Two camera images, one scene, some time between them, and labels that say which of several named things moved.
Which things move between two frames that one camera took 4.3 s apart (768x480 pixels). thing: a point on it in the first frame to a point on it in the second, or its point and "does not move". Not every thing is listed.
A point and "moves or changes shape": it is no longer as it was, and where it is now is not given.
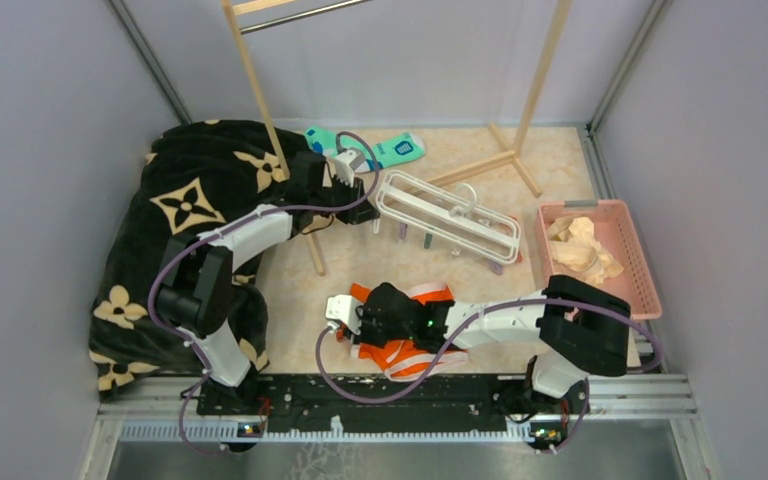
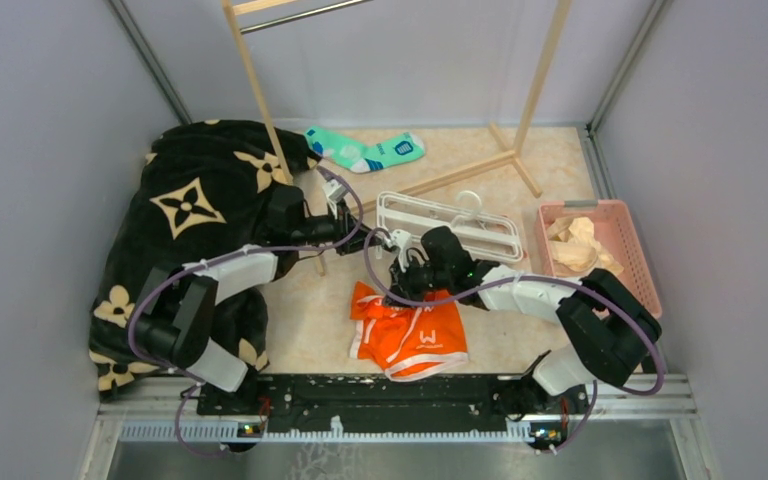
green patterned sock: [383, 152] does not move
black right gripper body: [373, 329] to [420, 278]
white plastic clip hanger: [448, 215] moves or changes shape
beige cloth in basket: [573, 246] does not move
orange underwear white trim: [403, 360] does not move
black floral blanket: [187, 178] does not move
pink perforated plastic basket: [617, 233] does not move
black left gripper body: [340, 193] to [340, 231]
